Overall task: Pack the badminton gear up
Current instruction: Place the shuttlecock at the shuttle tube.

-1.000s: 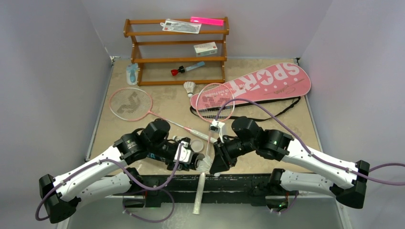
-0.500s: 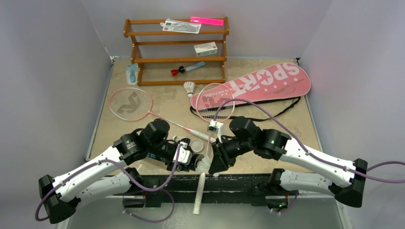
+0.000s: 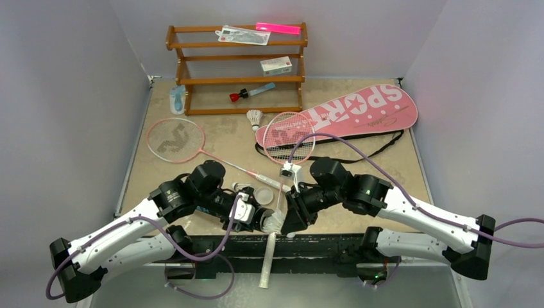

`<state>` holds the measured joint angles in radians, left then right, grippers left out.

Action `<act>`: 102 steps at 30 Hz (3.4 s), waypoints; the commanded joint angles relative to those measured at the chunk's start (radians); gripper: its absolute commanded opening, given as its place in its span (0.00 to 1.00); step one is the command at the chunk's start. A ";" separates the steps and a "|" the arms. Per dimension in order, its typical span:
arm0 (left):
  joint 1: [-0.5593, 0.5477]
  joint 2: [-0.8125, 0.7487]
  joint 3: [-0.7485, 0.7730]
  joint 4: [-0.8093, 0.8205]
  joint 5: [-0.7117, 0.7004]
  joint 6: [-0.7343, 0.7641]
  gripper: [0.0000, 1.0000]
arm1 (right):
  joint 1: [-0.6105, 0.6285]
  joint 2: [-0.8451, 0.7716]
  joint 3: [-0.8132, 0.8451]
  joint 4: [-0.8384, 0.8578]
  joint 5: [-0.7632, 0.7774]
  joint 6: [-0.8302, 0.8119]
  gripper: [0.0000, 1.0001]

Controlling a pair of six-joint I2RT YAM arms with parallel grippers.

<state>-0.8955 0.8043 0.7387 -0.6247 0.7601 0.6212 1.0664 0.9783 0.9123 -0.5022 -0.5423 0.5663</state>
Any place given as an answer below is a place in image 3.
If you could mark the light blue white device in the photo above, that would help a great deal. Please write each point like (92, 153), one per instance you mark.
(177, 96)

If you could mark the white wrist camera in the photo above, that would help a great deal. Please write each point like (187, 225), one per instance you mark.
(242, 210)
(292, 172)

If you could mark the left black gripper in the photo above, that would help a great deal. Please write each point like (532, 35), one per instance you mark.
(249, 191)

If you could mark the white red small box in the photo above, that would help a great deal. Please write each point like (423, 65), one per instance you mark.
(276, 66)

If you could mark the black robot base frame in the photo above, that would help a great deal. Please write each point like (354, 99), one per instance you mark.
(345, 255)

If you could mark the black shuttlecock tube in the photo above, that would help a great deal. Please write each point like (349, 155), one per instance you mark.
(222, 209)

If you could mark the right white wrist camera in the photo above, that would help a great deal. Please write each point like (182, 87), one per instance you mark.
(292, 172)

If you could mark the pink white badminton racket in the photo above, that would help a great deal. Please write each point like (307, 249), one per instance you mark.
(282, 142)

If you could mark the white packaged item on shelf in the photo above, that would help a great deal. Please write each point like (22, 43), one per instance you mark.
(236, 35)

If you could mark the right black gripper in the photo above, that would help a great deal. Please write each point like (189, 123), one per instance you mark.
(293, 211)

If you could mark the white shuttlecock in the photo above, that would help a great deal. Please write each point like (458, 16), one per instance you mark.
(273, 223)
(240, 188)
(254, 117)

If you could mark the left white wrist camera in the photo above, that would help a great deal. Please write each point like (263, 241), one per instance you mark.
(242, 210)

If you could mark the clear plastic tube lid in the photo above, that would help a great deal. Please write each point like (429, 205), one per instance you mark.
(264, 195)

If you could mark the pink badminton racket left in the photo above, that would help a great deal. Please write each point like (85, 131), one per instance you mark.
(179, 140)

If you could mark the wooden three-tier shelf rack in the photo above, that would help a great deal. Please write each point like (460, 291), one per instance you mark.
(183, 75)

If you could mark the pink fluorescent bar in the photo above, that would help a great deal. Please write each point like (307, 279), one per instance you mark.
(278, 28)

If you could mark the white shuttlecock beside lid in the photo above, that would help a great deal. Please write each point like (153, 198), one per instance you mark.
(240, 188)

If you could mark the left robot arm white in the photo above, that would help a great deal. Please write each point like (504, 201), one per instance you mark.
(147, 234)

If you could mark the pink sport racket bag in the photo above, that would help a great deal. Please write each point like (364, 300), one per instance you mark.
(374, 110)

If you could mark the red black blue marker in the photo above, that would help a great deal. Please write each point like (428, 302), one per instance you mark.
(244, 93)

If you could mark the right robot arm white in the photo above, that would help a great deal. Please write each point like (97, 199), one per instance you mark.
(461, 242)

